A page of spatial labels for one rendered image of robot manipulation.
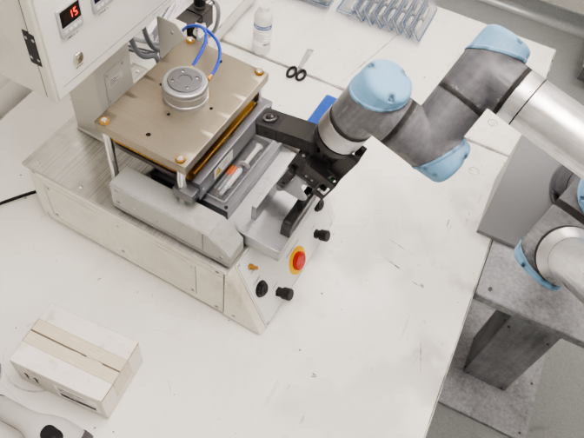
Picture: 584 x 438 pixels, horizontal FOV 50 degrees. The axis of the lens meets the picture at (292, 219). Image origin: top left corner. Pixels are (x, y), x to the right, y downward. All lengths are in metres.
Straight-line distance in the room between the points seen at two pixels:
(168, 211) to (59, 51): 0.31
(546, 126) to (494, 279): 0.61
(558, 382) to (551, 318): 0.87
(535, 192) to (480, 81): 0.63
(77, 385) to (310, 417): 0.42
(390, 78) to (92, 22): 0.48
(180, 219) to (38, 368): 0.35
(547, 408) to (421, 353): 1.00
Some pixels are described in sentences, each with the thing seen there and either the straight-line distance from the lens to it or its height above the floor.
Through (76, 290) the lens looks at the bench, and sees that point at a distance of 1.32.
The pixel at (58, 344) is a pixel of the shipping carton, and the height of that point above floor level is 0.84.
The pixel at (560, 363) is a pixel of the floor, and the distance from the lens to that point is 2.33.
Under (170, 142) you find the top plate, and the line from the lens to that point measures 1.04.
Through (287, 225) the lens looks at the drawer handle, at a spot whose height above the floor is 1.00.
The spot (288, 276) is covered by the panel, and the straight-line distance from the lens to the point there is 1.27.
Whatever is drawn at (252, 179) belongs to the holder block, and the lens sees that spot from 1.14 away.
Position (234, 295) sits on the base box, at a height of 0.86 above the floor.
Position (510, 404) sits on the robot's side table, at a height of 0.01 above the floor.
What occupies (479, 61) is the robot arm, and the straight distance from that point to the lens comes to 0.89.
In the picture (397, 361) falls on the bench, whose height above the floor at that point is 0.75.
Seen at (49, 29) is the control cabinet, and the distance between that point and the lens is 0.99.
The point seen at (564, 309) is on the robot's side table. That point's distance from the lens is 1.47.
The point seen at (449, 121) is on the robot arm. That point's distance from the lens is 0.88.
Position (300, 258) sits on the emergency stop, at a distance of 1.28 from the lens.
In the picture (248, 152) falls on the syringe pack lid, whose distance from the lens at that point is 1.17.
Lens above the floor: 1.88
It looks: 54 degrees down
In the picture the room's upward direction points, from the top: 10 degrees clockwise
